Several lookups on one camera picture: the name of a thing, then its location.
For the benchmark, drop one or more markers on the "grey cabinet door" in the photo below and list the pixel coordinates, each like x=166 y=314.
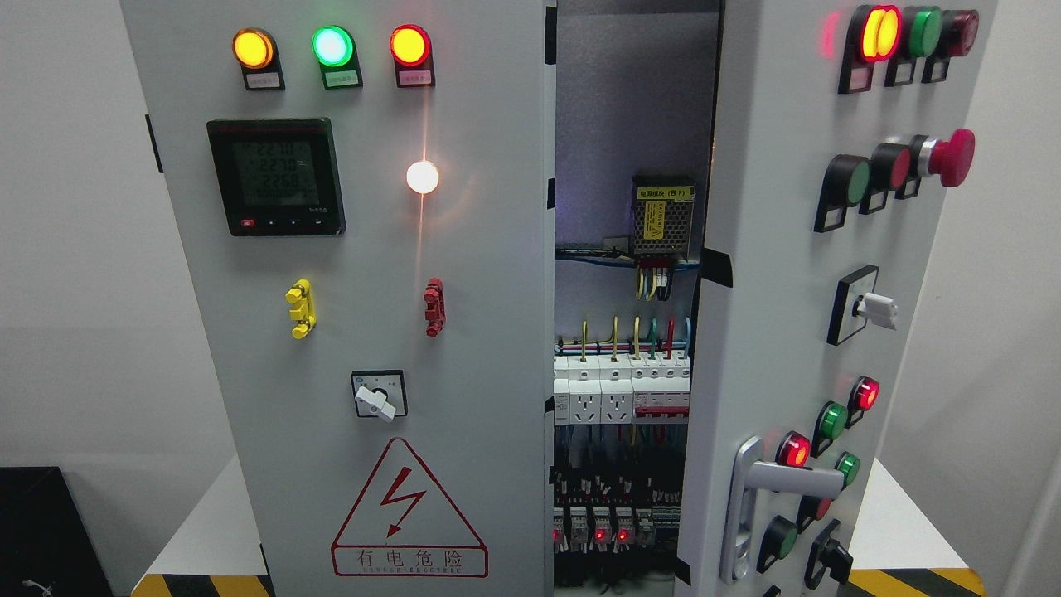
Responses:
x=816 y=103
x=482 y=109

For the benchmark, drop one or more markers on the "white socket breaker row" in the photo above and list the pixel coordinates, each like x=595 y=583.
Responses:
x=602 y=390

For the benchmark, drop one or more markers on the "metal mesh power supply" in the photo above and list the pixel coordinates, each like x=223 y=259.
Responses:
x=662 y=208

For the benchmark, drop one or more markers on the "white glowing indicator lamp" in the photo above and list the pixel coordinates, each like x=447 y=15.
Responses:
x=422 y=176

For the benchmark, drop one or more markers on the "relay terminal row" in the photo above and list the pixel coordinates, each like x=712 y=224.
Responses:
x=603 y=514

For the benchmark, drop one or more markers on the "grey electrical cabinet body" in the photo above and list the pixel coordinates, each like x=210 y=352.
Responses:
x=635 y=91

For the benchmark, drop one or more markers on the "red electric warning sticker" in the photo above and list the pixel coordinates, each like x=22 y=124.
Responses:
x=404 y=523

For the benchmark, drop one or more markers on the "black digital power meter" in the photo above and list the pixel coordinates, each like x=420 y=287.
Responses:
x=278 y=176

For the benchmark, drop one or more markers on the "red indicator lamp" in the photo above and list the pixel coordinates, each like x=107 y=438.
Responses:
x=410 y=45

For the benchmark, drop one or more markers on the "green indicator lamp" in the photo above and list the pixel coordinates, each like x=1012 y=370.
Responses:
x=333 y=46

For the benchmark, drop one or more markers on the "yellow indicator lamp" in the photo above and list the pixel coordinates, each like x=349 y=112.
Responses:
x=253 y=48

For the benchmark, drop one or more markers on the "red emergency stop button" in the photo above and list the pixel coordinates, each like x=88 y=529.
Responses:
x=949 y=158

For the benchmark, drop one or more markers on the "black box at left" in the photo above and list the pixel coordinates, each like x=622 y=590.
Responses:
x=45 y=549

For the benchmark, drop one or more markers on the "red terminal post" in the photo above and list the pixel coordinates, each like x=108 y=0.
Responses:
x=435 y=307

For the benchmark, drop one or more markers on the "white rotary selector switch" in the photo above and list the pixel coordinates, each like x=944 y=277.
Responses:
x=379 y=393

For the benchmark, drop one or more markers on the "yellow terminal post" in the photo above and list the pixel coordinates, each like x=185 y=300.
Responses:
x=301 y=308

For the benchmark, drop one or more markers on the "silver door handle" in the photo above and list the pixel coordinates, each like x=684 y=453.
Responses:
x=751 y=474

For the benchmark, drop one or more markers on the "white selector switch right door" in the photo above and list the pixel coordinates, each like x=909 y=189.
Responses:
x=856 y=304

